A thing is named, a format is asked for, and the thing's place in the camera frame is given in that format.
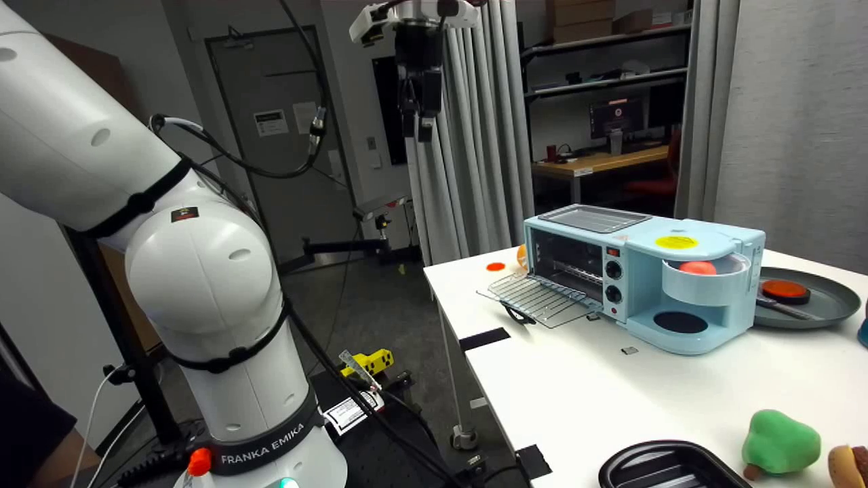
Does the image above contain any green plush toy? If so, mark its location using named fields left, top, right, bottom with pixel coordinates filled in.
left=740, top=408, right=823, bottom=479

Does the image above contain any black tape strip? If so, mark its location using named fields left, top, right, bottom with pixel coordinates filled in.
left=458, top=327, right=509, bottom=351

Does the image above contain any light blue toaster oven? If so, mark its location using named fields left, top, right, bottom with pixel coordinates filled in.
left=523, top=203, right=766, bottom=354

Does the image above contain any metal wire oven rack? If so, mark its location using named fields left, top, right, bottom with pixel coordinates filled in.
left=486, top=273, right=604, bottom=330

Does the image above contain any brown plush toy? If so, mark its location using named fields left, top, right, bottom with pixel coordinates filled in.
left=827, top=443, right=868, bottom=488

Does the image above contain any yellow tool on floor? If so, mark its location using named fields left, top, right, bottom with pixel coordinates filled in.
left=352, top=347, right=395, bottom=376

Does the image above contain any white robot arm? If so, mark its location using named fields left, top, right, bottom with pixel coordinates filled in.
left=0, top=4, right=349, bottom=488

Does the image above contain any orange toy patty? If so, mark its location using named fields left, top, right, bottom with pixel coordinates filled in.
left=762, top=278, right=812, bottom=304

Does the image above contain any wooden desk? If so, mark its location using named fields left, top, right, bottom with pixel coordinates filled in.
left=535, top=147, right=671, bottom=199

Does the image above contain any black plastic tray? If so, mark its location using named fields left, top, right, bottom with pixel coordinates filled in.
left=596, top=438, right=752, bottom=488

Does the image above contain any grey round plate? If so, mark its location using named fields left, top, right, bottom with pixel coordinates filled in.
left=755, top=266, right=863, bottom=330

